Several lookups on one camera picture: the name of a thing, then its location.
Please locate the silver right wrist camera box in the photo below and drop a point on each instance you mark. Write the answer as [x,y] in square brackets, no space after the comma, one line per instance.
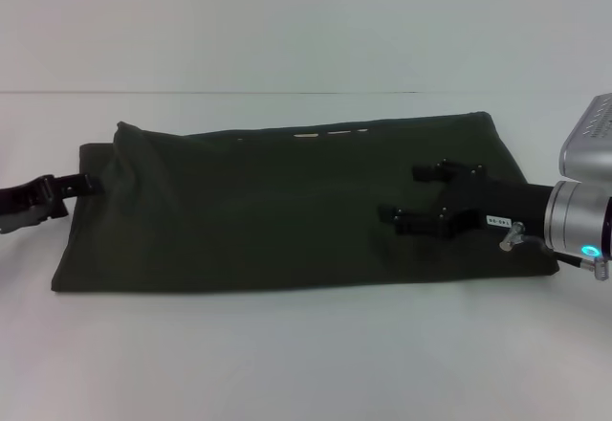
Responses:
[588,143]

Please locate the dark green t-shirt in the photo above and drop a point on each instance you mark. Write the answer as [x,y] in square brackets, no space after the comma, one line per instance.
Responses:
[263,210]

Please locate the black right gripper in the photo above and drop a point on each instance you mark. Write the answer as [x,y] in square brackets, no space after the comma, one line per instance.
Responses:
[497,201]

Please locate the right gripper silver connector stub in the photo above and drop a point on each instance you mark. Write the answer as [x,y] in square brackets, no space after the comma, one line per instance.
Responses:
[510,237]

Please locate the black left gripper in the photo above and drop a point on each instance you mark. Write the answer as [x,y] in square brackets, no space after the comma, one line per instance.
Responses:
[16,197]

